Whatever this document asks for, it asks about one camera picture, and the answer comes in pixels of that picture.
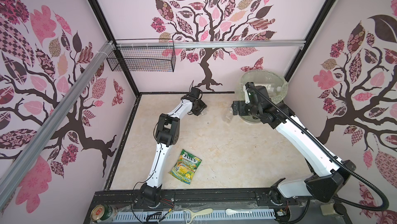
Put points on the green lined trash bin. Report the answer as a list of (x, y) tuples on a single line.
[(261, 76)]

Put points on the black wire wall basket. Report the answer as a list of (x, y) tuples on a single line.
[(143, 55)]

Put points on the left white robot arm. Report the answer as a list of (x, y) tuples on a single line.
[(166, 135)]

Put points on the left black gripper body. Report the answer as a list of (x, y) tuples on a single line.
[(199, 105)]

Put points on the clear capless bottle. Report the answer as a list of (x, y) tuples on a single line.
[(273, 90)]

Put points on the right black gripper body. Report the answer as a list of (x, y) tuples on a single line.
[(244, 109)]

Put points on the green drink can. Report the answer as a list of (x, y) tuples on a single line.
[(103, 213)]

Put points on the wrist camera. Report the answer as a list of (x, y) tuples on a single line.
[(195, 94), (255, 93)]

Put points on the white plastic spoon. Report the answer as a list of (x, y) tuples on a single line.
[(231, 212)]

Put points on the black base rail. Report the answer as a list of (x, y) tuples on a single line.
[(263, 197)]

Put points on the green label small bottle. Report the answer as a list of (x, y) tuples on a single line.
[(228, 115)]

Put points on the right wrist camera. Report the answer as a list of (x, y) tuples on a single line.
[(255, 93)]

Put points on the aluminium wall rail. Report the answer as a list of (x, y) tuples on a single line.
[(219, 44)]

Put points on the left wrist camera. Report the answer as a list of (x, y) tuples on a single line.
[(195, 94)]

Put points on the white slotted cable duct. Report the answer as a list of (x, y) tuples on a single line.
[(178, 216)]

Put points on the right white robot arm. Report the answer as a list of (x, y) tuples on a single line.
[(327, 177)]

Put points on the Fox's candy bag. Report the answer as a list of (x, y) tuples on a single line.
[(185, 167)]

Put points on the cream plastic peeler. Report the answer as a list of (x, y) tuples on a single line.
[(193, 214)]

